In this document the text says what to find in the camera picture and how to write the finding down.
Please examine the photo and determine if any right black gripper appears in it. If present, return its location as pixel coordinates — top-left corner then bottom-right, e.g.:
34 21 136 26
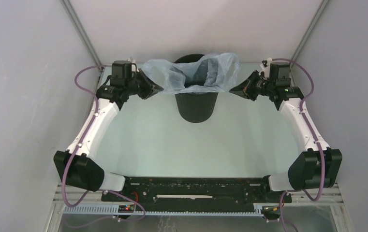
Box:
231 70 276 102

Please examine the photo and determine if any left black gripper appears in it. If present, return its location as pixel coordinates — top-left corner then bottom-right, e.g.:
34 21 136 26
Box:
125 69 163 100

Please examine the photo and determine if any light blue plastic trash bag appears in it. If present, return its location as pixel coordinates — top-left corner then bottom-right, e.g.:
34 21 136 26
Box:
141 53 240 94

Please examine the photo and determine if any black cylindrical trash bin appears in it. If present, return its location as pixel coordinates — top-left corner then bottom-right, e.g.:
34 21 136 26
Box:
175 60 218 123

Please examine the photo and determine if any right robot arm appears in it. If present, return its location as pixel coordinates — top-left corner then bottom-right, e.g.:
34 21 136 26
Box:
230 58 342 202

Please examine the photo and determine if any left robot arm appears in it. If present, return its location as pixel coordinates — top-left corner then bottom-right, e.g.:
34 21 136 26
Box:
54 60 163 201

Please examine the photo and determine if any small circuit board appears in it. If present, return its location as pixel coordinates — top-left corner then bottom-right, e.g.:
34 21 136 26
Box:
118 205 134 213

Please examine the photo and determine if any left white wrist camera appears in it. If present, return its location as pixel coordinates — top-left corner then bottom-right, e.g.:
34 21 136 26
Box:
127 57 136 63

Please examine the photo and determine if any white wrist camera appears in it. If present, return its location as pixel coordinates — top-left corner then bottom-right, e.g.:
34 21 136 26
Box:
127 57 136 63
260 58 273 70

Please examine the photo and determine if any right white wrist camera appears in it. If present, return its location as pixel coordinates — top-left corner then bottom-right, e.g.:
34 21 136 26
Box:
260 58 273 70

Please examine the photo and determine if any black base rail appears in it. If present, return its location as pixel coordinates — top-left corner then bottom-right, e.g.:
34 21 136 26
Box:
101 176 282 213

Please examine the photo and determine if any left aluminium corner post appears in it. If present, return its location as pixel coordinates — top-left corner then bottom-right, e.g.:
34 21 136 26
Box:
60 0 103 65

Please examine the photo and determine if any aluminium corner post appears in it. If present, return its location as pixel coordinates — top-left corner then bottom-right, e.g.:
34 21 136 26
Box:
60 0 103 65
291 0 331 61

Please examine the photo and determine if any right aluminium corner post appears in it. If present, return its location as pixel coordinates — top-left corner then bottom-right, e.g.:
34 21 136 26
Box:
291 0 331 61

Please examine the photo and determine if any grey toothed cable duct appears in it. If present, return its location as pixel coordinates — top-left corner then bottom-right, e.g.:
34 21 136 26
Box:
63 204 269 217

